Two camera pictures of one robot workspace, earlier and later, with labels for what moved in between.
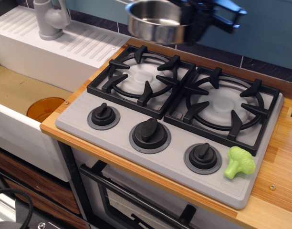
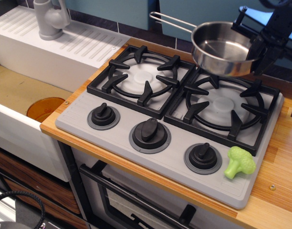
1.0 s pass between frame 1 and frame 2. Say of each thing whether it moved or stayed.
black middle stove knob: stayed
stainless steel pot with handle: moved
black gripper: moved
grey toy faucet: stayed
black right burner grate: stayed
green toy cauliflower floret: stayed
